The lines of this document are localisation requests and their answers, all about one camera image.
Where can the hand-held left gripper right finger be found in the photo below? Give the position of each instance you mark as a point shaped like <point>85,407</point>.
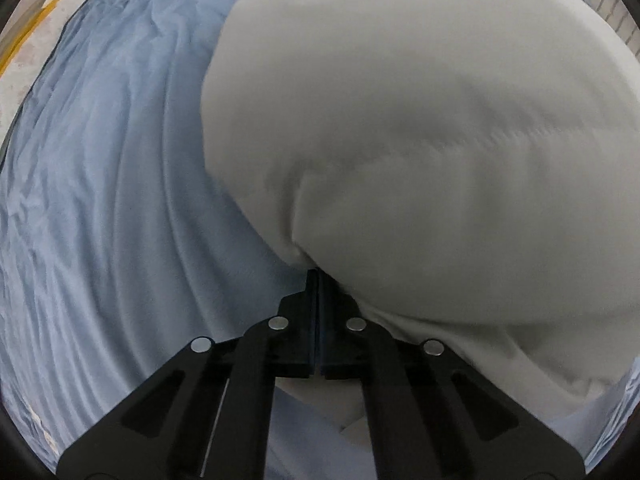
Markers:
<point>375,360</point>

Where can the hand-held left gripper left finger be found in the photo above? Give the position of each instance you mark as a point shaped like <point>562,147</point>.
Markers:
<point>260,360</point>

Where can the white jacket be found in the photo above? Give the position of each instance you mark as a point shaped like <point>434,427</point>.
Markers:
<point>400,135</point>

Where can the blue bed sheet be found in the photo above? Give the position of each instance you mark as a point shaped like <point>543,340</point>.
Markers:
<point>110,185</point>

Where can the white brick wall panel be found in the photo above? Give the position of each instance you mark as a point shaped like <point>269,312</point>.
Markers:
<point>607,5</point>

